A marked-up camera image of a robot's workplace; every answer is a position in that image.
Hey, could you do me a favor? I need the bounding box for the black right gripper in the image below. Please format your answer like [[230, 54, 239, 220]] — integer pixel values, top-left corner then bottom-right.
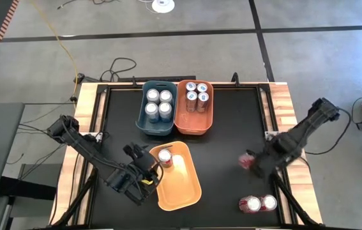
[[246, 146, 284, 179]]

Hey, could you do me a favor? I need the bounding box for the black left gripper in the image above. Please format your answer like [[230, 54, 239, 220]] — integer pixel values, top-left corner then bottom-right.
[[123, 143, 162, 190]]

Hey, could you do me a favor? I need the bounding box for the red soda can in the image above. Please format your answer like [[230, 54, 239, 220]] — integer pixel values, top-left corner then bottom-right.
[[238, 152, 257, 170], [238, 195, 262, 214], [157, 148, 174, 169], [259, 194, 278, 211]]

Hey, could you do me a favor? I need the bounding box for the blue plastic bin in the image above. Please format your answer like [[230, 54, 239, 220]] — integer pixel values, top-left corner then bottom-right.
[[135, 80, 178, 137]]

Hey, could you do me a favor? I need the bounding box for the yellow plastic bin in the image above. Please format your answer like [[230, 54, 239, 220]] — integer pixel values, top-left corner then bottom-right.
[[149, 141, 203, 212]]

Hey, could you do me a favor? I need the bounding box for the orange plastic bin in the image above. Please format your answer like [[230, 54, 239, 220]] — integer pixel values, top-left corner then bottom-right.
[[174, 79, 215, 136]]

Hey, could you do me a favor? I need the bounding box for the long black bar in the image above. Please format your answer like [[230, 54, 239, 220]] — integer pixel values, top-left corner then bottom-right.
[[116, 75, 197, 82]]

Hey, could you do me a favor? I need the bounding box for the black aluminium table frame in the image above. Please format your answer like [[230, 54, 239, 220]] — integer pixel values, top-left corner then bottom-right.
[[49, 72, 324, 230]]

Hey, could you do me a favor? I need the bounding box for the looped black floor cable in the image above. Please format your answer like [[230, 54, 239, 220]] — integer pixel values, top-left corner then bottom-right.
[[99, 57, 137, 82]]

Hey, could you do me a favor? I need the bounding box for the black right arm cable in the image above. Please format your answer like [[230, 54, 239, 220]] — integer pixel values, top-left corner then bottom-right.
[[304, 107, 352, 156]]

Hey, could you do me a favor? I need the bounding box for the yellow floor cable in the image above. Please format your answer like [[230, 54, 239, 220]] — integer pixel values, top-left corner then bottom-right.
[[30, 0, 79, 100]]

